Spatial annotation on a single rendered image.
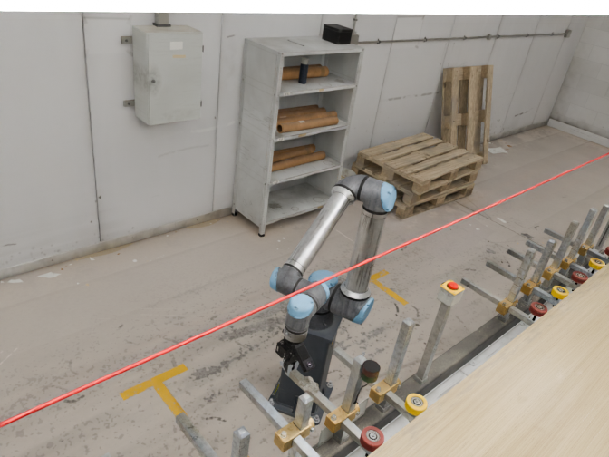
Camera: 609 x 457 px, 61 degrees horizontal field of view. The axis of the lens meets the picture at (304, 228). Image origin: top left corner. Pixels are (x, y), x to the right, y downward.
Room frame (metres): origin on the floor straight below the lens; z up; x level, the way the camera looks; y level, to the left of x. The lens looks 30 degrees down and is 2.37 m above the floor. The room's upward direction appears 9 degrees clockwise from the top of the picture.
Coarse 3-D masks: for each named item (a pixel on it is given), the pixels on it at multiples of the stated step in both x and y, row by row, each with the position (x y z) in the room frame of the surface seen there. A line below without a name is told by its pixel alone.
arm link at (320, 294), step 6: (300, 282) 1.60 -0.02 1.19; (306, 282) 1.61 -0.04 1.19; (312, 282) 1.62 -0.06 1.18; (300, 288) 1.58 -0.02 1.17; (312, 288) 1.57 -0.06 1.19; (318, 288) 1.58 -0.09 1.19; (324, 288) 1.59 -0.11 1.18; (306, 294) 1.54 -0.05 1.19; (312, 294) 1.54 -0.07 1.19; (318, 294) 1.55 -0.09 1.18; (324, 294) 1.57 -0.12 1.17; (318, 300) 1.53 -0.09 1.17; (324, 300) 1.56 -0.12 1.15; (318, 306) 1.52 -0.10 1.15
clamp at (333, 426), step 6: (336, 408) 1.30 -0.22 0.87; (342, 408) 1.31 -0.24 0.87; (330, 414) 1.27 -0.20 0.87; (336, 414) 1.27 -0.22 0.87; (342, 414) 1.28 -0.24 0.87; (348, 414) 1.28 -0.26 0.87; (354, 414) 1.31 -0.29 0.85; (330, 420) 1.25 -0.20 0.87; (336, 420) 1.25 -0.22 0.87; (342, 420) 1.26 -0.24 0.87; (330, 426) 1.24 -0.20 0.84; (336, 426) 1.24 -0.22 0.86
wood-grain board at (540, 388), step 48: (576, 288) 2.31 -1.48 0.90; (528, 336) 1.85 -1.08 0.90; (576, 336) 1.90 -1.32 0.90; (480, 384) 1.50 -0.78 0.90; (528, 384) 1.55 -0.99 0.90; (576, 384) 1.59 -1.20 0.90; (432, 432) 1.24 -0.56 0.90; (480, 432) 1.27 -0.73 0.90; (528, 432) 1.31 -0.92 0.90; (576, 432) 1.34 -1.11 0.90
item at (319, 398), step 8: (296, 376) 1.43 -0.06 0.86; (304, 392) 1.39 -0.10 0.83; (320, 392) 1.38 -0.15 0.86; (320, 400) 1.34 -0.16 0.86; (328, 400) 1.34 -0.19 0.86; (328, 408) 1.31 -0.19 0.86; (344, 424) 1.25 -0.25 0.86; (352, 424) 1.25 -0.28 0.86; (352, 432) 1.22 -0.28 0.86; (360, 432) 1.22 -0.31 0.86
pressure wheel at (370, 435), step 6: (372, 426) 1.22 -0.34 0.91; (366, 432) 1.19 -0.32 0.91; (372, 432) 1.20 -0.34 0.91; (378, 432) 1.20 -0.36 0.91; (360, 438) 1.18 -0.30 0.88; (366, 438) 1.17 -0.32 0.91; (372, 438) 1.17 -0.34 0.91; (378, 438) 1.17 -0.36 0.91; (366, 444) 1.15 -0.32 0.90; (372, 444) 1.14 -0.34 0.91; (378, 444) 1.15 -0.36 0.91; (372, 450) 1.14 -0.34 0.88; (366, 456) 1.18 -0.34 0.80
